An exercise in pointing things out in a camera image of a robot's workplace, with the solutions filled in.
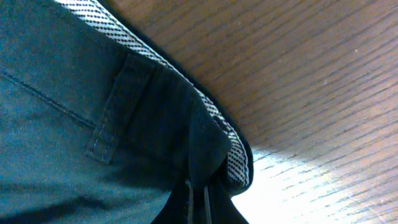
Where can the black shorts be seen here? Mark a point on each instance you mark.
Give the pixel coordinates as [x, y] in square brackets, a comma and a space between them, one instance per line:
[98, 125]

